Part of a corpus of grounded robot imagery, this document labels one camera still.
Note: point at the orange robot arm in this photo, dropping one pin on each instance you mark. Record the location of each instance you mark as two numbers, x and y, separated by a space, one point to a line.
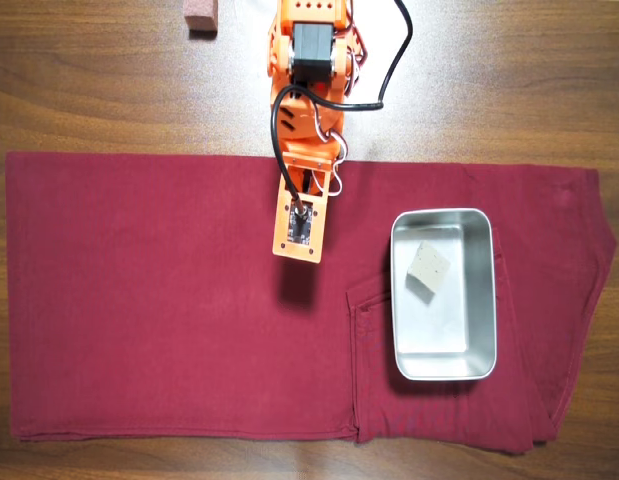
309 75

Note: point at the pink sponge block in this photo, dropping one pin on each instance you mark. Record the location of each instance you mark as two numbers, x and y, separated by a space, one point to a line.
201 15

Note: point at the rectangular stainless steel tray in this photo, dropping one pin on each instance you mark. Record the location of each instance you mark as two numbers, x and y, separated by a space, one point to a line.
441 340

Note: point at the dark red cloth trousers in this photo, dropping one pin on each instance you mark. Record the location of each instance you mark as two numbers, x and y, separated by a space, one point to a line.
114 280

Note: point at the orange gripper camera mount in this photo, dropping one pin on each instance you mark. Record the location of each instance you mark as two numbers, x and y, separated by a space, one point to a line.
284 235

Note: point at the beige speckled cube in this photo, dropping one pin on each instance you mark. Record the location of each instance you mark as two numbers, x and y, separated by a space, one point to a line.
429 265

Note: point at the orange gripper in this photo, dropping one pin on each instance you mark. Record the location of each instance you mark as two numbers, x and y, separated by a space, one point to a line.
321 186

